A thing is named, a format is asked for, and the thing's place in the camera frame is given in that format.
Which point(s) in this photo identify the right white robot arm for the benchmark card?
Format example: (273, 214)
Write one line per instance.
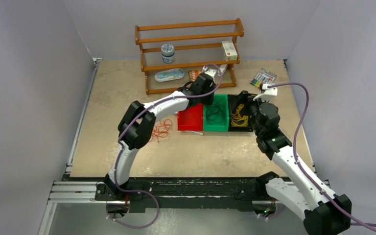
(321, 210)

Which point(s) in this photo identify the white red marker pen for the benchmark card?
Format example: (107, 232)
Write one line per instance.
(194, 132)

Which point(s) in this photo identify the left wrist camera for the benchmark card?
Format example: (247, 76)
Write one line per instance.
(214, 72)

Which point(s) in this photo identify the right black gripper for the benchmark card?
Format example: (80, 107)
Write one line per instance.
(248, 102)

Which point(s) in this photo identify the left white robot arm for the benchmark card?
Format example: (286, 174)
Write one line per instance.
(137, 125)

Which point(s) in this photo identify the blue correction tape package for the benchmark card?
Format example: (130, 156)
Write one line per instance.
(169, 75)

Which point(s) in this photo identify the orange spiral notebook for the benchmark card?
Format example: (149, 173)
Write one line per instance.
(193, 74)

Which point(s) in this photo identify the black plastic bin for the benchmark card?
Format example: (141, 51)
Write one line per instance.
(231, 127)

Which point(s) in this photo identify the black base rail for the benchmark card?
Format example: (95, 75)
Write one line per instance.
(245, 194)

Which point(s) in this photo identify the wooden three-tier shelf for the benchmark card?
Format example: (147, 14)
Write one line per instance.
(196, 44)

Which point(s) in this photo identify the coloured marker set pack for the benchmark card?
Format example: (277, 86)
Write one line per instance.
(263, 76)

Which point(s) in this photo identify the white red box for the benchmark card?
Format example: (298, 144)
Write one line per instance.
(229, 51)

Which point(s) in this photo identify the red plastic bin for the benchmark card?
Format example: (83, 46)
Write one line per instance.
(191, 119)

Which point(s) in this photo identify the green plastic bin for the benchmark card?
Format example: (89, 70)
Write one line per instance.
(216, 116)

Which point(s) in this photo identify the blue white jar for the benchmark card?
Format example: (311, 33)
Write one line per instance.
(168, 52)

